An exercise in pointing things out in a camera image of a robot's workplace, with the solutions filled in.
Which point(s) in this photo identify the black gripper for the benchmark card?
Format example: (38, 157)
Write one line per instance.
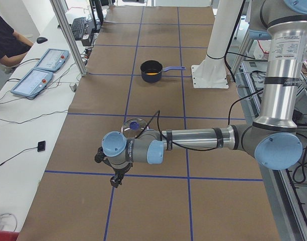
(118, 172)

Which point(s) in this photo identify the glass pot lid blue knob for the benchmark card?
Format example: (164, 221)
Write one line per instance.
(133, 127)

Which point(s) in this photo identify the dark blue saucepan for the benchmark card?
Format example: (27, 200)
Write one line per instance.
(153, 66)

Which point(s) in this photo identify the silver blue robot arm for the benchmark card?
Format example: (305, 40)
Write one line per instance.
(270, 139)

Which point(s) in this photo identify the small black square pad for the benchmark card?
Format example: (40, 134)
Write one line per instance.
(41, 146)

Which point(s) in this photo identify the brown paper table mat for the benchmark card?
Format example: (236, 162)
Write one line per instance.
(215, 195)

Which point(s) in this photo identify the near blue teach pendant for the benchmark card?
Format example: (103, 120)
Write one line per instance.
(32, 83)

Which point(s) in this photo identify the blue teach pendant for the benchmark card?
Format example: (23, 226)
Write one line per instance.
(32, 83)
(52, 60)

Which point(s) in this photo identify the far blue teach pendant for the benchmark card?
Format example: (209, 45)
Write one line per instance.
(52, 60)

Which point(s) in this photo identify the black keyboard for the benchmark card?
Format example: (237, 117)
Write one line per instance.
(78, 28)

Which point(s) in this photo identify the black computer mouse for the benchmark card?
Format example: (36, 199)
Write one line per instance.
(40, 40)

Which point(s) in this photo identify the seated person in black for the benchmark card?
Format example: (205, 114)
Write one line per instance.
(13, 45)

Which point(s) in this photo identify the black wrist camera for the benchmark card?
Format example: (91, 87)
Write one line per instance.
(100, 156)

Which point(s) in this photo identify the white camera mast with base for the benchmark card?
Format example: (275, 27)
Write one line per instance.
(211, 72)

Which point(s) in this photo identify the aluminium frame post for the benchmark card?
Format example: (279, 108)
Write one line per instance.
(66, 30)

